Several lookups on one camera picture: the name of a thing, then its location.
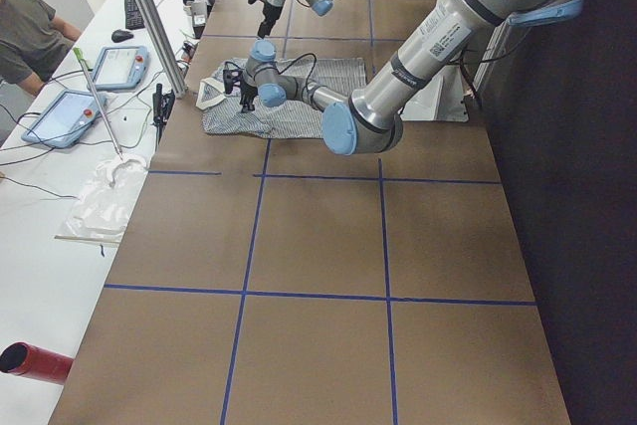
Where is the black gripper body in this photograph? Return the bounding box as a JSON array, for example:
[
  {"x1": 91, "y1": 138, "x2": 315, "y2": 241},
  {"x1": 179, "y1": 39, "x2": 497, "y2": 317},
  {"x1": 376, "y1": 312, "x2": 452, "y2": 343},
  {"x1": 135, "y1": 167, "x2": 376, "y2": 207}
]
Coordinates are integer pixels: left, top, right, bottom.
[
  {"x1": 258, "y1": 2, "x2": 282, "y2": 37},
  {"x1": 240, "y1": 81, "x2": 257, "y2": 112}
]

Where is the navy white striped polo shirt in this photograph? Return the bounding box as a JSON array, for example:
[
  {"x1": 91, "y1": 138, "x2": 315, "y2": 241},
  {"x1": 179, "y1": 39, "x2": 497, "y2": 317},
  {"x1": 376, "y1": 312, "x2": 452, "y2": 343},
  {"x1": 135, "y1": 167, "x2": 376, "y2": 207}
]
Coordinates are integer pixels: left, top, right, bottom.
[{"x1": 196, "y1": 57, "x2": 366, "y2": 139}]

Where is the upper teach pendant blue grey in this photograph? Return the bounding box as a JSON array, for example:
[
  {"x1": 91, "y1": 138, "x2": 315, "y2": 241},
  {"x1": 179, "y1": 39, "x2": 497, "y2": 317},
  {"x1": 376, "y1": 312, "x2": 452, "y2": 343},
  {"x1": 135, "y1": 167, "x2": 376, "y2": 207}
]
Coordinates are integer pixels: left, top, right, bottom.
[{"x1": 92, "y1": 46, "x2": 149, "y2": 92}]

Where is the teach pendant blue grey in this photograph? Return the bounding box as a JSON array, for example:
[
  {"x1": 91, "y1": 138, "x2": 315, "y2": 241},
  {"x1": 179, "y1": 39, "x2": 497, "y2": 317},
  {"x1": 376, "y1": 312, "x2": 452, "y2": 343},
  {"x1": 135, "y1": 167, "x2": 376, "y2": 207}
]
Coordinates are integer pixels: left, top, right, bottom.
[
  {"x1": 92, "y1": 46, "x2": 149, "y2": 92},
  {"x1": 21, "y1": 90, "x2": 101, "y2": 148}
]

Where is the black keyboard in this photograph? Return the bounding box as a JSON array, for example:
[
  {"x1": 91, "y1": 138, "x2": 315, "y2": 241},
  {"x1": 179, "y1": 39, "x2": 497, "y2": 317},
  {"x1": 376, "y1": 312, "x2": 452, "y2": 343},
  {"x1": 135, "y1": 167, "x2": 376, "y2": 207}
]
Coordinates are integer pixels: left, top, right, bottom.
[{"x1": 123, "y1": 0, "x2": 145, "y2": 30}]

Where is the black computer mouse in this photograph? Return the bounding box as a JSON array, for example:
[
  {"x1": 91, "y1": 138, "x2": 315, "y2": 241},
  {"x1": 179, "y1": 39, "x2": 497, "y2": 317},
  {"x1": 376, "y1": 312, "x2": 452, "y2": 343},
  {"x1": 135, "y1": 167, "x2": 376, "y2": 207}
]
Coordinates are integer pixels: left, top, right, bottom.
[{"x1": 110, "y1": 29, "x2": 134, "y2": 43}]

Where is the long metal rod green tip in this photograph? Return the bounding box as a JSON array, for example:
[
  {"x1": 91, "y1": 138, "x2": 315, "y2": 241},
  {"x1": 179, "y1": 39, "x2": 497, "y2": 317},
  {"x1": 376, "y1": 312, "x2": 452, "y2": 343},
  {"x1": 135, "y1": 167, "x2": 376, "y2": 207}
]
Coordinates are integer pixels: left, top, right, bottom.
[{"x1": 73, "y1": 47, "x2": 123, "y2": 159}]

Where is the clear plastic bag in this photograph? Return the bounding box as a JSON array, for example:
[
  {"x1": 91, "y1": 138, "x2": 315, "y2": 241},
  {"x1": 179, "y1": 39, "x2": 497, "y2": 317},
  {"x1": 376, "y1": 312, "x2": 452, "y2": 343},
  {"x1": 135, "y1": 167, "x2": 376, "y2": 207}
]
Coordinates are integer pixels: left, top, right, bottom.
[{"x1": 55, "y1": 153, "x2": 148, "y2": 245}]

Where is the lower teach pendant blue grey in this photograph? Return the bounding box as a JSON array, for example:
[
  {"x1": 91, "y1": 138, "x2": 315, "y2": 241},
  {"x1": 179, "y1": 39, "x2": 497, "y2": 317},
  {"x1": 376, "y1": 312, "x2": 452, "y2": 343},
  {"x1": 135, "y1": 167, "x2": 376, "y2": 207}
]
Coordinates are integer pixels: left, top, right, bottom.
[{"x1": 21, "y1": 90, "x2": 101, "y2": 148}]

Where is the person in grey shirt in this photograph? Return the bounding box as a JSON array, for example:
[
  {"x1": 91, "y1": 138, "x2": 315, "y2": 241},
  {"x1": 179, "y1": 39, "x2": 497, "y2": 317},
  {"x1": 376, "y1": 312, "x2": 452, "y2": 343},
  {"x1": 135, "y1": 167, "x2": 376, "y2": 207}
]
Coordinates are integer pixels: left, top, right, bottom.
[{"x1": 1, "y1": 0, "x2": 82, "y2": 97}]

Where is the red cylinder bottle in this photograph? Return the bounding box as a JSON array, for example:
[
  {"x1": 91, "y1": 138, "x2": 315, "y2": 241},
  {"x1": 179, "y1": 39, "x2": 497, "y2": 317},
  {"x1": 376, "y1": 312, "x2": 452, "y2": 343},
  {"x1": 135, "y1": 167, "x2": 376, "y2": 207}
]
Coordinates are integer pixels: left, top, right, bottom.
[{"x1": 1, "y1": 342, "x2": 74, "y2": 385}]

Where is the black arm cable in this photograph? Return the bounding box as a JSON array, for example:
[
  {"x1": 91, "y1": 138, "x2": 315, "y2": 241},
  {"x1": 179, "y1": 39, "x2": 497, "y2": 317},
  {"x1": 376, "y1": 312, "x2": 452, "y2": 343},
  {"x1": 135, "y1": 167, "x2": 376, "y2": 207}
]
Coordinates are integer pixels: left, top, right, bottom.
[{"x1": 223, "y1": 52, "x2": 319, "y2": 93}]

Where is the aluminium frame post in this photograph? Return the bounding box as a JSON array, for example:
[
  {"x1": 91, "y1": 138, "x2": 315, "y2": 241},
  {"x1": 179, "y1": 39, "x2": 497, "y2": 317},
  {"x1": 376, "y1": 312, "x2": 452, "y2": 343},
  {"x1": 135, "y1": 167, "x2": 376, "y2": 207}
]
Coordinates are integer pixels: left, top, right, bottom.
[{"x1": 135, "y1": 0, "x2": 187, "y2": 99}]

